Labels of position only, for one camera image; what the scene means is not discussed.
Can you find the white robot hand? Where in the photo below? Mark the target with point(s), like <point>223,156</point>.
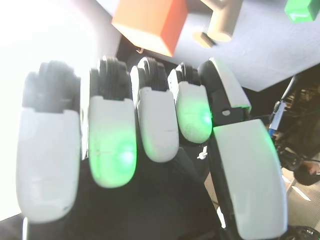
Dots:
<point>155,195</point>

